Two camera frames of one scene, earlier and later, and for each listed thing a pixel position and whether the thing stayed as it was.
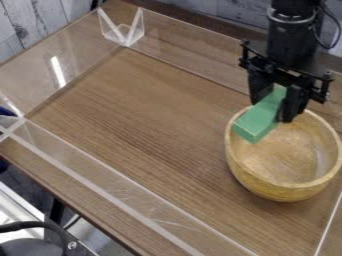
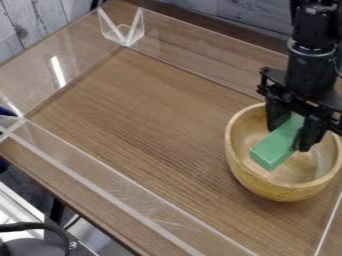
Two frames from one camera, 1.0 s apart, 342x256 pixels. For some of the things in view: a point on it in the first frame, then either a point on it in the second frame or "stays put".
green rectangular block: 257,121 → 272,151
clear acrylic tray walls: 117,109 stays put
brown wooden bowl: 290,162 stays put
